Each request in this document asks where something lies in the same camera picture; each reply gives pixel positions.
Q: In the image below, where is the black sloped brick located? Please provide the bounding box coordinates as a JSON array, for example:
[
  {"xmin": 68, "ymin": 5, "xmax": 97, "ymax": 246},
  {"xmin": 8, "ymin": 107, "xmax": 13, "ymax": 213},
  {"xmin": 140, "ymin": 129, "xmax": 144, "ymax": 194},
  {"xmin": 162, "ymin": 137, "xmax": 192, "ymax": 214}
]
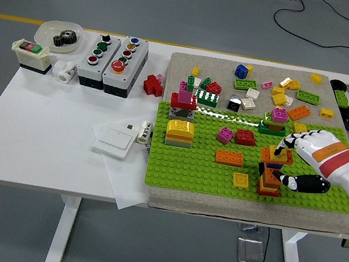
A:
[{"xmin": 226, "ymin": 93, "xmax": 243, "ymax": 112}]

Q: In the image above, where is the white paper sheet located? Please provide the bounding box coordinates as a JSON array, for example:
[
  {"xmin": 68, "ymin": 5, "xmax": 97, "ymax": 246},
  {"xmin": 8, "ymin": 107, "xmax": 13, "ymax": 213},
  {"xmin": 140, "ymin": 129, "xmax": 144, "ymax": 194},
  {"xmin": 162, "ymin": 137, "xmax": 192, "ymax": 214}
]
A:
[{"xmin": 80, "ymin": 118, "xmax": 162, "ymax": 215}]

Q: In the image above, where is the metal floor socket plate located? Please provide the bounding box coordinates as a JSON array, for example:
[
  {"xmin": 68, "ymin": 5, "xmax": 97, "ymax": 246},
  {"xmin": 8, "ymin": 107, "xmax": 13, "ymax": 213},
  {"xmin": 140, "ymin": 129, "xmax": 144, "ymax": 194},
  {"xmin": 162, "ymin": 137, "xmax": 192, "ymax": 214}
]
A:
[{"xmin": 234, "ymin": 236, "xmax": 267, "ymax": 262}]

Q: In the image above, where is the white plastic dish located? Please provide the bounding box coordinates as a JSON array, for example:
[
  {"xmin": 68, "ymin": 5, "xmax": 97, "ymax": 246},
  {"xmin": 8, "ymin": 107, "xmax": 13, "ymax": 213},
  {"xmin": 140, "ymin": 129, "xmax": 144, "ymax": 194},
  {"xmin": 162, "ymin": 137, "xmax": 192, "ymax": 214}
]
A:
[{"xmin": 32, "ymin": 17, "xmax": 86, "ymax": 57}]

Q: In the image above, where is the yellow narrow brick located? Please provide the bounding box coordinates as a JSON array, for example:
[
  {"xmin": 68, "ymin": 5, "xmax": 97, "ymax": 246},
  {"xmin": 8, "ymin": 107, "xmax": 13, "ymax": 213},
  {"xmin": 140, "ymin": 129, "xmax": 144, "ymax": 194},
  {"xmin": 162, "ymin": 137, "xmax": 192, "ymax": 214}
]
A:
[
  {"xmin": 319, "ymin": 108, "xmax": 335, "ymax": 120},
  {"xmin": 309, "ymin": 72, "xmax": 324, "ymax": 86}
]

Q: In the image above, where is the metal floor bracket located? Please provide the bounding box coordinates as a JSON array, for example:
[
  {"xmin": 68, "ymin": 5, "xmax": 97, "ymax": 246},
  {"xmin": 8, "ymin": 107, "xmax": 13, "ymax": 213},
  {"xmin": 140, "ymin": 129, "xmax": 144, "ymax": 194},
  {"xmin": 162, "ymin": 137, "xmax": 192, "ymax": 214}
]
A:
[{"xmin": 237, "ymin": 223, "xmax": 264, "ymax": 234}]

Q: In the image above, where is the lime green brick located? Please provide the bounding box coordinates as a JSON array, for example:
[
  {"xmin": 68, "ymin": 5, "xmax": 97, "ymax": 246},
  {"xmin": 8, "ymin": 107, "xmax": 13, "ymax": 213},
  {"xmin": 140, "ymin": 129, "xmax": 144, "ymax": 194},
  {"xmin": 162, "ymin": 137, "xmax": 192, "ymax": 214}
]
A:
[{"xmin": 331, "ymin": 89, "xmax": 349, "ymax": 108}]

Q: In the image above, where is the yellow rounded brick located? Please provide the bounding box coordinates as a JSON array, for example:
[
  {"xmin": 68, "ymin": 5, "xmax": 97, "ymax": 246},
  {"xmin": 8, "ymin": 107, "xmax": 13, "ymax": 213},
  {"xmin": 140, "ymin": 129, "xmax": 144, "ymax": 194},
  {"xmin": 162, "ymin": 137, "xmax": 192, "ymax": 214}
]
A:
[{"xmin": 165, "ymin": 117, "xmax": 196, "ymax": 138}]

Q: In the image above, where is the red sloped brick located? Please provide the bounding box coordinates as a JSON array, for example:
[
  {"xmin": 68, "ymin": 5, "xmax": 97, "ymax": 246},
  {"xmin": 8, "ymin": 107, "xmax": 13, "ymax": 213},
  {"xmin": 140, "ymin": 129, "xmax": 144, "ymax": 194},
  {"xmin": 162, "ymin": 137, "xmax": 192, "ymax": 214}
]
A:
[{"xmin": 234, "ymin": 127, "xmax": 258, "ymax": 147}]

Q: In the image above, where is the grey emergency-stop control box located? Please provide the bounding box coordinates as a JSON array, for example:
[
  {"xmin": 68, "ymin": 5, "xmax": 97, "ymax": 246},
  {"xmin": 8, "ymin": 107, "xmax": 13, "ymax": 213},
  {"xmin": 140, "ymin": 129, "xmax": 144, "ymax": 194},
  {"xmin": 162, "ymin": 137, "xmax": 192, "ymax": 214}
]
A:
[{"xmin": 99, "ymin": 32, "xmax": 152, "ymax": 101}]

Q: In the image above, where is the dark green long brick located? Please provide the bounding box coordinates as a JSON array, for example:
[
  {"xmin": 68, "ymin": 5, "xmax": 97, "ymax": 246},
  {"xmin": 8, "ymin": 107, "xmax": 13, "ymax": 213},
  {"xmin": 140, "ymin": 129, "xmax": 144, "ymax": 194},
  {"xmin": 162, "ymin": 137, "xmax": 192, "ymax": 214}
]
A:
[{"xmin": 257, "ymin": 120, "xmax": 289, "ymax": 138}]

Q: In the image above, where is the white square brick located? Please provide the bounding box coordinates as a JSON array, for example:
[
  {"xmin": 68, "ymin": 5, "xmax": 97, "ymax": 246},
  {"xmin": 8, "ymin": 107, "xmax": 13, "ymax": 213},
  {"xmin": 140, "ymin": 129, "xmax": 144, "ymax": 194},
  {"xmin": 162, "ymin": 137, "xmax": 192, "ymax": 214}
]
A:
[
  {"xmin": 244, "ymin": 88, "xmax": 260, "ymax": 101},
  {"xmin": 239, "ymin": 97, "xmax": 257, "ymax": 112}
]

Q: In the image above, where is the grey four-button control box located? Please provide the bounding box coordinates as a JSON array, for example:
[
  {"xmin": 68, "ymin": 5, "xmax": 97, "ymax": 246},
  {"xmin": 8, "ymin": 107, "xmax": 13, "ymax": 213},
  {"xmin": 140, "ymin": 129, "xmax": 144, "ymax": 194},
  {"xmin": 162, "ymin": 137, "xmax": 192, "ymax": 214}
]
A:
[{"xmin": 73, "ymin": 30, "xmax": 123, "ymax": 92}]

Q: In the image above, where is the magenta square brick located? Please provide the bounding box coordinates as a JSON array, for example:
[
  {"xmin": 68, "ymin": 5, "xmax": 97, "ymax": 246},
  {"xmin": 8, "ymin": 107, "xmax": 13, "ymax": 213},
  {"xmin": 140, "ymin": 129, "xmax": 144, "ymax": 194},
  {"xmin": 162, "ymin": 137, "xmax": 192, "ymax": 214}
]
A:
[
  {"xmin": 269, "ymin": 105, "xmax": 290, "ymax": 125},
  {"xmin": 215, "ymin": 124, "xmax": 237, "ymax": 146}
]

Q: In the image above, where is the orange square brick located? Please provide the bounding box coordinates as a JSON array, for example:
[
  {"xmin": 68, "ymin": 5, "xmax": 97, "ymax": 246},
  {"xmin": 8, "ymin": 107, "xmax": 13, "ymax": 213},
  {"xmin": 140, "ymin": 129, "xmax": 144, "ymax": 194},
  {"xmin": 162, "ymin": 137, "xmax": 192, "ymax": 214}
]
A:
[{"xmin": 259, "ymin": 167, "xmax": 284, "ymax": 187}]

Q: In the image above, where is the red cross-shaped brick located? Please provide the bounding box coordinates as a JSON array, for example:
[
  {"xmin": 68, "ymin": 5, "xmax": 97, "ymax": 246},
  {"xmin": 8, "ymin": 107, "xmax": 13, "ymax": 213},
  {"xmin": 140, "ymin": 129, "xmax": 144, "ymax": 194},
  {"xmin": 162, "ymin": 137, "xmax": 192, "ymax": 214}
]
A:
[{"xmin": 141, "ymin": 72, "xmax": 167, "ymax": 98}]

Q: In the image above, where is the lime long plate brick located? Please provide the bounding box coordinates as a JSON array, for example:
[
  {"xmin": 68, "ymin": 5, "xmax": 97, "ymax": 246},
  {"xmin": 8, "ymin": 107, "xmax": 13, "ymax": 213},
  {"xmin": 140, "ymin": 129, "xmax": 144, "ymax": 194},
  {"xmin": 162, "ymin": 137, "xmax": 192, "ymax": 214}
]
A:
[
  {"xmin": 295, "ymin": 89, "xmax": 322, "ymax": 106},
  {"xmin": 232, "ymin": 77, "xmax": 258, "ymax": 92}
]

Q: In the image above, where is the white wall switch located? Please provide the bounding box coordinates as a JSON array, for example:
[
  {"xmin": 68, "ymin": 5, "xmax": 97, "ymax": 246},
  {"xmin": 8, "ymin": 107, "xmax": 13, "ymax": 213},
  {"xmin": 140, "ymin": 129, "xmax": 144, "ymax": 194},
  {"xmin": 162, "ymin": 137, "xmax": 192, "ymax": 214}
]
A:
[{"xmin": 91, "ymin": 124, "xmax": 138, "ymax": 161}]

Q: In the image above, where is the blue square brick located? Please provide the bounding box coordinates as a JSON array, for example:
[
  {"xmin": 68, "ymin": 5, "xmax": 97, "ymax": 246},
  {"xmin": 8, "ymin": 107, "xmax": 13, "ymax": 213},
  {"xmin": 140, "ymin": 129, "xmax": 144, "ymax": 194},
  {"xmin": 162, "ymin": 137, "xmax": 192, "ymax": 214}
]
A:
[{"xmin": 235, "ymin": 63, "xmax": 251, "ymax": 79}]

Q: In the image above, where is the thin orange plate brick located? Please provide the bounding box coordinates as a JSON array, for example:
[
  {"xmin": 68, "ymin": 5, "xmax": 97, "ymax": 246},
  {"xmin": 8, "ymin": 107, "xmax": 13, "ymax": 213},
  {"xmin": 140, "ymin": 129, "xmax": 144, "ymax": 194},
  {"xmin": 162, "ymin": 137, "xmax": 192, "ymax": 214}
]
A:
[{"xmin": 166, "ymin": 131, "xmax": 194, "ymax": 142}]

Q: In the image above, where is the red base brick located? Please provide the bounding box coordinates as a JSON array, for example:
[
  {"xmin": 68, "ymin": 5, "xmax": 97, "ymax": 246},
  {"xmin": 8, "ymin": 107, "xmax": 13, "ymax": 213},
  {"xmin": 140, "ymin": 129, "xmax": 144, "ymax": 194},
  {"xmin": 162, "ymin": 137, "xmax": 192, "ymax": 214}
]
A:
[{"xmin": 256, "ymin": 183, "xmax": 281, "ymax": 198}]

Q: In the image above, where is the grey arch brick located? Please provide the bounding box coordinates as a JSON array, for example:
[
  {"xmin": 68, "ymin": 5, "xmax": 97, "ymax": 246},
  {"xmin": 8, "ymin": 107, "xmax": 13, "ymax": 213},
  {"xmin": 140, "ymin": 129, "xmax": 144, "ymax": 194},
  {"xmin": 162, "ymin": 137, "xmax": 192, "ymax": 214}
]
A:
[{"xmin": 168, "ymin": 105, "xmax": 196, "ymax": 124}]

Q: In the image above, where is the tall pink brick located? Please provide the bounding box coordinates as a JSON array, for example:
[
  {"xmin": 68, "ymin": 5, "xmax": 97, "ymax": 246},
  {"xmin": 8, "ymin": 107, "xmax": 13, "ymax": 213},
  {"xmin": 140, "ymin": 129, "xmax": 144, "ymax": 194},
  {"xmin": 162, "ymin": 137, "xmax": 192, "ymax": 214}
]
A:
[{"xmin": 177, "ymin": 80, "xmax": 195, "ymax": 105}]

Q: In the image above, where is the white labelled tube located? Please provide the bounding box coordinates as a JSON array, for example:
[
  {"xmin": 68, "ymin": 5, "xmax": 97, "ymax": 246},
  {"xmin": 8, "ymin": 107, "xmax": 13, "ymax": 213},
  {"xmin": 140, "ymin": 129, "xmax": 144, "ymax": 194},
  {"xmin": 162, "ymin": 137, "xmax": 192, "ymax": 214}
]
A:
[{"xmin": 135, "ymin": 120, "xmax": 154, "ymax": 146}]

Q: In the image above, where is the white pipe tee fitting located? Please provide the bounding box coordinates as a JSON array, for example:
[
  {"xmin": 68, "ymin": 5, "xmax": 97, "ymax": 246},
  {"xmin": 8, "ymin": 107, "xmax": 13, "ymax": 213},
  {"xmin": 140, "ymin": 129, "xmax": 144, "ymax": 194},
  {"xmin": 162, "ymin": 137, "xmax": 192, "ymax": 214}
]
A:
[{"xmin": 51, "ymin": 58, "xmax": 79, "ymax": 85}]

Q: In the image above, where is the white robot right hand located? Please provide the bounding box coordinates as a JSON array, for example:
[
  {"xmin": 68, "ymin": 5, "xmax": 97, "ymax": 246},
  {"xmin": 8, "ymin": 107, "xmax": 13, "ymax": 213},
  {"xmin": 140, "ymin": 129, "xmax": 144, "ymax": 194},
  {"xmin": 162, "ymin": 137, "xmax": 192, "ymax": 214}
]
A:
[{"xmin": 268, "ymin": 122, "xmax": 349, "ymax": 203}]

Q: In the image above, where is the small green brick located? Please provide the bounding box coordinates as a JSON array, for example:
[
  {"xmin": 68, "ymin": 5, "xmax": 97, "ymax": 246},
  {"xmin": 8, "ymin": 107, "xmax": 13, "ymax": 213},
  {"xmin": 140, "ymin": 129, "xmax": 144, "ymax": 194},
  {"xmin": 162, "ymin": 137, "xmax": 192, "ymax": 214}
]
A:
[{"xmin": 200, "ymin": 76, "xmax": 213, "ymax": 91}]

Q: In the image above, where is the orange long brick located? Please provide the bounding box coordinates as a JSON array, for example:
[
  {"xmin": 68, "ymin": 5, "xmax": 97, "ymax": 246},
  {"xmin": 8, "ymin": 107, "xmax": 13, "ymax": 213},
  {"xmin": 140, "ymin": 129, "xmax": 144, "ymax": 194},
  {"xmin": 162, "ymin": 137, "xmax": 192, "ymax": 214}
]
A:
[
  {"xmin": 286, "ymin": 102, "xmax": 312, "ymax": 123},
  {"xmin": 214, "ymin": 148, "xmax": 246, "ymax": 168},
  {"xmin": 259, "ymin": 146, "xmax": 295, "ymax": 167}
]

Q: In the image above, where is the black looped floor cable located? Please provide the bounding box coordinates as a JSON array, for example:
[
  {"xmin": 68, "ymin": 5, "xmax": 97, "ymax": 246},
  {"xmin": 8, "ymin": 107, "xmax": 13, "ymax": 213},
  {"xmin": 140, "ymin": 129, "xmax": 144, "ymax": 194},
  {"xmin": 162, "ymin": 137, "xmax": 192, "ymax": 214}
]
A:
[{"xmin": 267, "ymin": 0, "xmax": 349, "ymax": 70}]

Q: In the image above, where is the wide red brick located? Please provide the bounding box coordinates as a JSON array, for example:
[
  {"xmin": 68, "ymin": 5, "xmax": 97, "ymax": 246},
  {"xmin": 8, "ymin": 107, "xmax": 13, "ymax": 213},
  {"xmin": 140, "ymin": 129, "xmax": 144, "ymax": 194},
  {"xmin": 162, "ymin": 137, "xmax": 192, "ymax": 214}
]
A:
[{"xmin": 169, "ymin": 91, "xmax": 199, "ymax": 111}]

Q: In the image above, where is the green toy baseplate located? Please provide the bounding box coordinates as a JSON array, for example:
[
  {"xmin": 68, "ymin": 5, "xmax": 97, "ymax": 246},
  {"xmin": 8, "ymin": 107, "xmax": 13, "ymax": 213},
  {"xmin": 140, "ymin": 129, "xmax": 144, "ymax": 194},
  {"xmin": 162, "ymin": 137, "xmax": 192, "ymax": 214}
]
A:
[{"xmin": 144, "ymin": 98, "xmax": 349, "ymax": 218}]

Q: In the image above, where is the grey base brick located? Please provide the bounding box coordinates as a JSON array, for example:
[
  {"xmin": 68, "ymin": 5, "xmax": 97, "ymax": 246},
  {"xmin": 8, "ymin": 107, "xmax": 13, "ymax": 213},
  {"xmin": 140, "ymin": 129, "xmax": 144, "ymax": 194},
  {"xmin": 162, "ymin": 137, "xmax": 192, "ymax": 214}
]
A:
[{"xmin": 164, "ymin": 135, "xmax": 193, "ymax": 149}]

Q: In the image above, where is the cream red-green switch box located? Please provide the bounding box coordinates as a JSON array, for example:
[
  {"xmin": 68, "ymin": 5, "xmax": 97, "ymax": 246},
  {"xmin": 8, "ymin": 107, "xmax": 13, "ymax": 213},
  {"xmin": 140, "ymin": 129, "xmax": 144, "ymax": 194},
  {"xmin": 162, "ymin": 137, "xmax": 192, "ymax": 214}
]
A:
[{"xmin": 8, "ymin": 37, "xmax": 59, "ymax": 77}]

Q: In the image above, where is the black metal gear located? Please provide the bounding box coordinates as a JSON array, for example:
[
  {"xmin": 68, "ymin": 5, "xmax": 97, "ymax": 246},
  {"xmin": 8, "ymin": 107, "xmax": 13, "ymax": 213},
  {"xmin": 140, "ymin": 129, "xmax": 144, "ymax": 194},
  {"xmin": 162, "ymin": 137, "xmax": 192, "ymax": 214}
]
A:
[{"xmin": 51, "ymin": 27, "xmax": 80, "ymax": 50}]

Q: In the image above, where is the purple brick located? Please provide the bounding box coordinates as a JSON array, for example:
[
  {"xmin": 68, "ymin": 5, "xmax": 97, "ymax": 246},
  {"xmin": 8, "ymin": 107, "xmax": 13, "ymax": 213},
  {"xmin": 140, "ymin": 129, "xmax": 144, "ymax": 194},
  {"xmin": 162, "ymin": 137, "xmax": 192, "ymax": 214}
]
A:
[{"xmin": 264, "ymin": 161, "xmax": 283, "ymax": 171}]

